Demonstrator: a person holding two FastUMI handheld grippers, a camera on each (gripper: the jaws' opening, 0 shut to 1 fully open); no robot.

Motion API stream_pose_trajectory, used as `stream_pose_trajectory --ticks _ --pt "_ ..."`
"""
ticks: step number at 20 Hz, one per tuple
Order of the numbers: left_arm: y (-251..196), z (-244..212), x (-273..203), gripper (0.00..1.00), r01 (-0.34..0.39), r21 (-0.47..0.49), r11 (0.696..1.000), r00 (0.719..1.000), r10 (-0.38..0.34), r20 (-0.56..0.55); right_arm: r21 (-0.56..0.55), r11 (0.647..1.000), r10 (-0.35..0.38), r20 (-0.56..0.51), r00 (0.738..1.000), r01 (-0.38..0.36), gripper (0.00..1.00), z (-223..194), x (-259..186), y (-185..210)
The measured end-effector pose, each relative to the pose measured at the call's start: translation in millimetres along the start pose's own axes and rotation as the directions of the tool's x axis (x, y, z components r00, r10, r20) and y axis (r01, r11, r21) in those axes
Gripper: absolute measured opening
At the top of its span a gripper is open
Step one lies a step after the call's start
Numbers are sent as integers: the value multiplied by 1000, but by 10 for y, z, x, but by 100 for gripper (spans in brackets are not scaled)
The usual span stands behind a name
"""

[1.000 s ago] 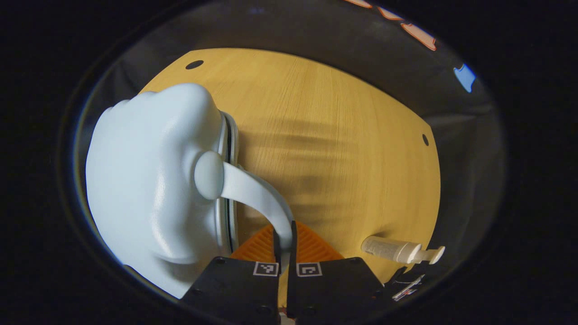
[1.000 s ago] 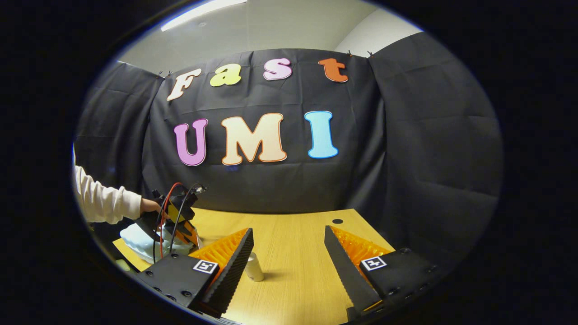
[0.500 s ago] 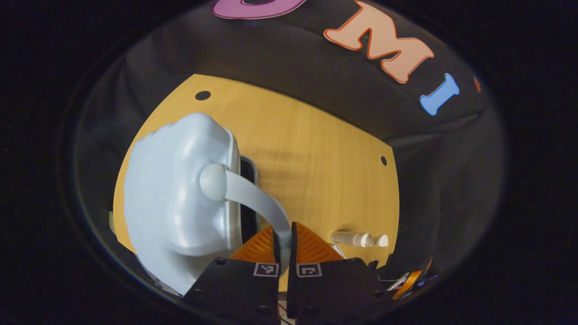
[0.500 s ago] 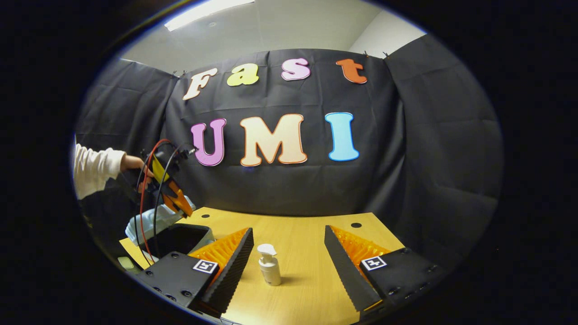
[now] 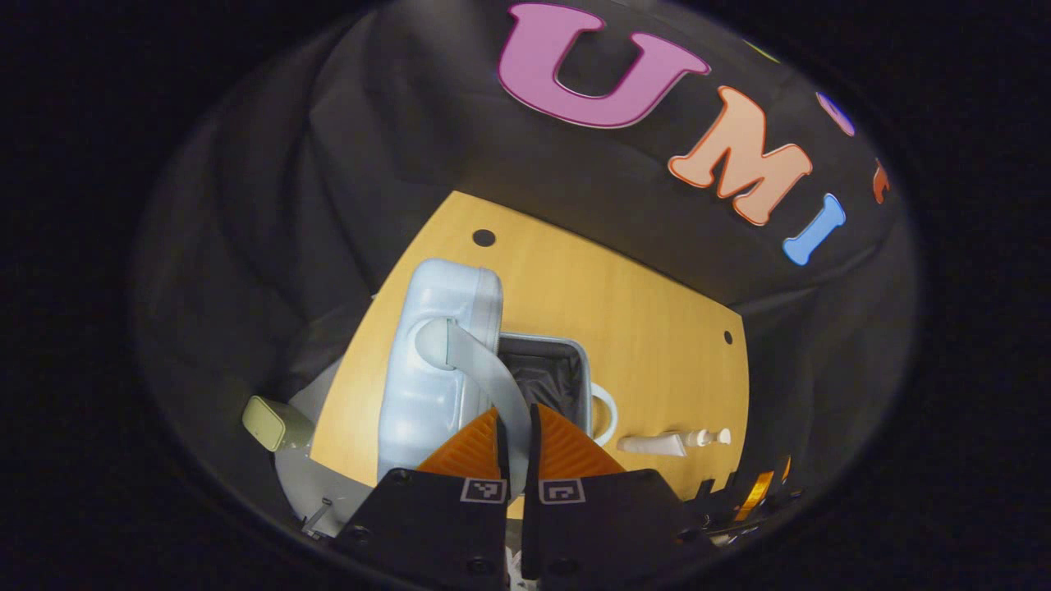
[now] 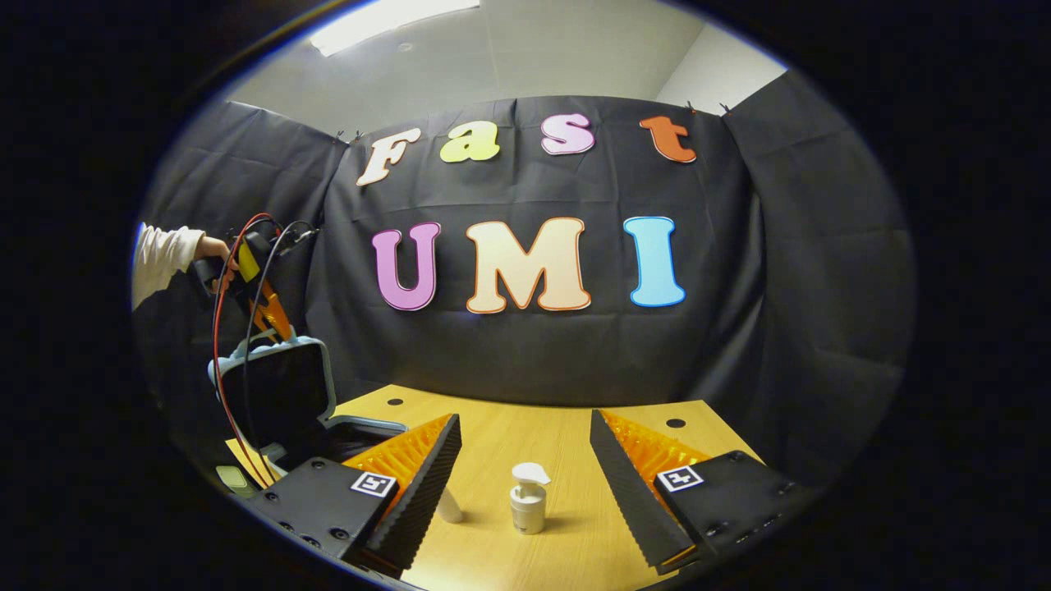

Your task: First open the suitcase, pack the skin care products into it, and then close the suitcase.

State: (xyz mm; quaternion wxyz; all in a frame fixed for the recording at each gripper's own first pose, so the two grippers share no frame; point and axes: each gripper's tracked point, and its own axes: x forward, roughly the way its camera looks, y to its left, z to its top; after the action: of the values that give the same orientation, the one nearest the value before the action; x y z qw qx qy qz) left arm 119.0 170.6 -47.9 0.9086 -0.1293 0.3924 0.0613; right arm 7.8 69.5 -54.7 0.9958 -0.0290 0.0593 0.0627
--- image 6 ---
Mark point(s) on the black backdrop cloth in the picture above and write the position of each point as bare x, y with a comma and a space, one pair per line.
534, 353

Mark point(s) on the white pump bottle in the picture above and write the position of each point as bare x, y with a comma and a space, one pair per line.
528, 502

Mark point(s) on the light blue suitcase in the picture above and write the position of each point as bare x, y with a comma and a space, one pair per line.
283, 394

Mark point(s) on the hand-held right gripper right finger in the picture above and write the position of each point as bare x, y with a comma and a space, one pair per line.
628, 492

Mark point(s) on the white cream tube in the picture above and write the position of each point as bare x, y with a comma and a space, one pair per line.
450, 509

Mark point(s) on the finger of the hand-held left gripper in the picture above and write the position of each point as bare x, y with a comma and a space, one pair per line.
271, 316

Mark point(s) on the ceiling light panel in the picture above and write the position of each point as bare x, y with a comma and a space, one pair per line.
386, 20

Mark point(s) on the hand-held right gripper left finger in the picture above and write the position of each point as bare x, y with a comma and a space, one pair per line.
427, 484

